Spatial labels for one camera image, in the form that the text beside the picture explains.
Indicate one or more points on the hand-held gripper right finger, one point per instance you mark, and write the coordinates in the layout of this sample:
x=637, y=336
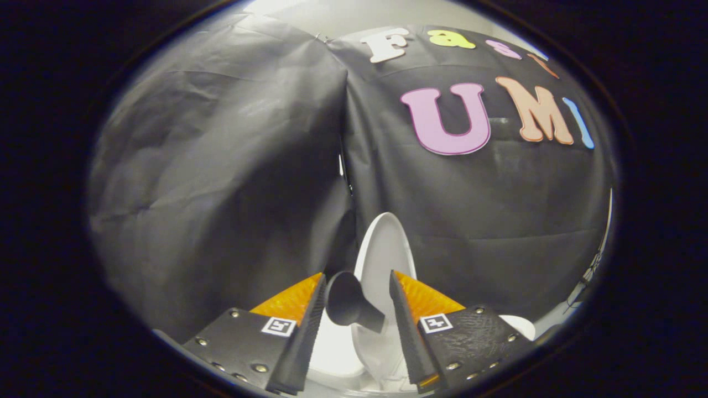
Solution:
x=409, y=342

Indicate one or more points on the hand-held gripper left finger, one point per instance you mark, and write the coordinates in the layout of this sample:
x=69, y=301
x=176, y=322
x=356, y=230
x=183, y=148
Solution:
x=301, y=348

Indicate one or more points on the black backdrop cloth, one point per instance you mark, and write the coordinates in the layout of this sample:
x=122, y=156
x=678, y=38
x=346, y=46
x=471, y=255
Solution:
x=221, y=193

